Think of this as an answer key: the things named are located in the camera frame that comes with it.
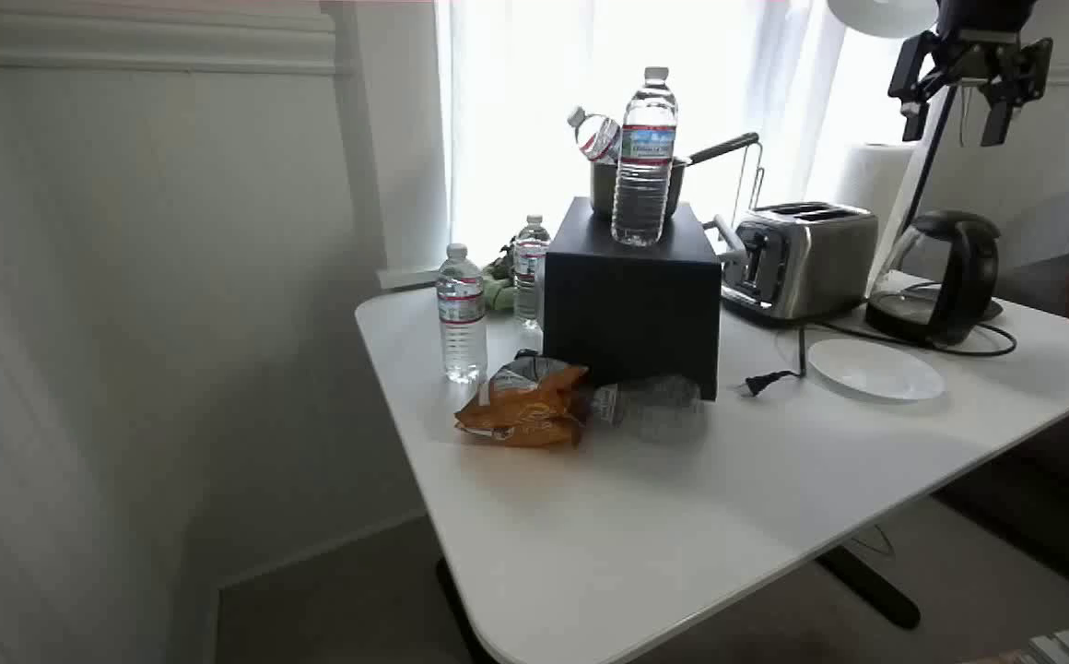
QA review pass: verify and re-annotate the clear plastic water bottle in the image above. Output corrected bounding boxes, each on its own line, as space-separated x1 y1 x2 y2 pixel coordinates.
609 61 683 249
563 104 625 170
436 239 492 388
511 212 552 354

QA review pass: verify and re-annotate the orange snack bag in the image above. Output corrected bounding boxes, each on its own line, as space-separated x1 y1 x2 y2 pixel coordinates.
455 349 593 454

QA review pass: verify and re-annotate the white round plate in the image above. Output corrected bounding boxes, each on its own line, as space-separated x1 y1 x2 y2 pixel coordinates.
803 335 953 405

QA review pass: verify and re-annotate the silver two-slot toaster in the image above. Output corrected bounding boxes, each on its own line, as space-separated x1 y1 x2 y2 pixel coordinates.
714 200 883 327

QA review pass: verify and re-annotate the green crumpled object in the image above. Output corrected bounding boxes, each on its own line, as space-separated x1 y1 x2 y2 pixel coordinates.
475 247 522 322

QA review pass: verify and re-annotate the black mini oven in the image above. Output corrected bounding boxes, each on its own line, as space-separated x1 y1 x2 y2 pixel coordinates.
542 195 728 400

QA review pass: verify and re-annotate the white paper towel roll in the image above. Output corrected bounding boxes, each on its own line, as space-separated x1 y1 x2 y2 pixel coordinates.
832 138 921 255

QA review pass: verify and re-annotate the dark grey sofa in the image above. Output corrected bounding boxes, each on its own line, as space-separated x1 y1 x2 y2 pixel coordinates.
991 170 1069 335

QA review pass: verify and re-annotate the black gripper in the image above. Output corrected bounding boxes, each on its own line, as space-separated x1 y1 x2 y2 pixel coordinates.
887 0 1060 151

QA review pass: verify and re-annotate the black oven power cable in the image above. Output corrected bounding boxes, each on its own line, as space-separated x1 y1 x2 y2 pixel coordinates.
740 322 812 400

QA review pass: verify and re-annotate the steel saucepan with long handle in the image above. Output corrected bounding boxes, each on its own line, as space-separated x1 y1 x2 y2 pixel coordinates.
585 127 765 227

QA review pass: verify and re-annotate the black table leg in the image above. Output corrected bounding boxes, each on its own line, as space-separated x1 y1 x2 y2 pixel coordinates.
803 539 925 634

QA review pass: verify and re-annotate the black glass electric kettle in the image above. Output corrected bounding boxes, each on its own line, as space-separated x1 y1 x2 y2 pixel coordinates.
862 207 1007 345

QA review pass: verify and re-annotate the white sheer curtain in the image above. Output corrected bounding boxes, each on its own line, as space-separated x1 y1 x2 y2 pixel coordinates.
436 0 932 270

